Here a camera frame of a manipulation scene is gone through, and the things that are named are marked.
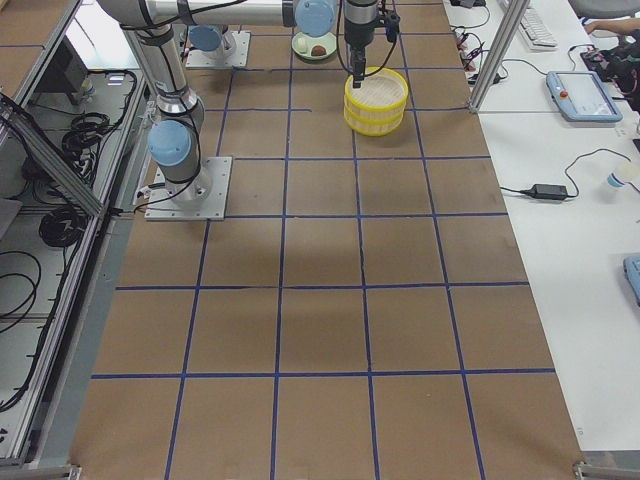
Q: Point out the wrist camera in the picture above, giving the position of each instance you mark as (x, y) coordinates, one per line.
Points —
(391, 22)

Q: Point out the blue teach pendant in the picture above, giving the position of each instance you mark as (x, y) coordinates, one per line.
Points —
(582, 97)
(631, 268)

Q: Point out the white bun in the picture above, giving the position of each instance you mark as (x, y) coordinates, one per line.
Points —
(301, 45)

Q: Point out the aluminium frame post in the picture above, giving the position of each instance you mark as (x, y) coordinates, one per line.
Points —
(500, 44)

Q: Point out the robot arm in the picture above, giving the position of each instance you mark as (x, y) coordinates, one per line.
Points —
(174, 143)
(313, 18)

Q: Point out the paper cup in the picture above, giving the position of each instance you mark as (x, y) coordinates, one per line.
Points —
(621, 177)

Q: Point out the light green plate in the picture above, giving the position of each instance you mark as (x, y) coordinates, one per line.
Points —
(328, 41)

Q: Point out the white keyboard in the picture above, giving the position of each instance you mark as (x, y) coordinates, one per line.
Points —
(535, 33)

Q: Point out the brown bun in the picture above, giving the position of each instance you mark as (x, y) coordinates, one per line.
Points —
(318, 50)

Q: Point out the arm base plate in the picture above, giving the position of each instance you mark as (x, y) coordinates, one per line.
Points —
(205, 198)
(231, 52)

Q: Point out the yellow steamer top layer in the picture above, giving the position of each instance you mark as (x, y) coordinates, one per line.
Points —
(382, 92)

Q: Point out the yellow steamer bottom layer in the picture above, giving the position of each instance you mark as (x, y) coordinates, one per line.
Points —
(372, 124)

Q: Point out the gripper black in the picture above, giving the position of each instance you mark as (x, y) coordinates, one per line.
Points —
(357, 31)

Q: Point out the yellow steamer layer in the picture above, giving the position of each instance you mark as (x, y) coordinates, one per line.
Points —
(372, 124)
(382, 92)

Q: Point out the black power adapter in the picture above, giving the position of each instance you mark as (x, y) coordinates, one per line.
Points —
(548, 192)

